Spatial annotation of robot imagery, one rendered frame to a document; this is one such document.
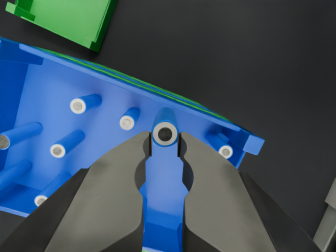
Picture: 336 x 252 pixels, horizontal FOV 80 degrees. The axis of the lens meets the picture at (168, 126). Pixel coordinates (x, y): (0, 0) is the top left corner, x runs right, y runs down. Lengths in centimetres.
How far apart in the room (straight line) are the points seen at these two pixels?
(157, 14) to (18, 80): 42
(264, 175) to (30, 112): 68
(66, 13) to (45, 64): 37
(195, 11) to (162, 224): 53
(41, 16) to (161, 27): 32
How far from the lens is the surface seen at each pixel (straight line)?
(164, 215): 35
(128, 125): 23
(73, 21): 66
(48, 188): 30
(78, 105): 23
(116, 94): 29
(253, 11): 69
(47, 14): 69
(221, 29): 65
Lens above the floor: 61
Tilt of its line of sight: 77 degrees down
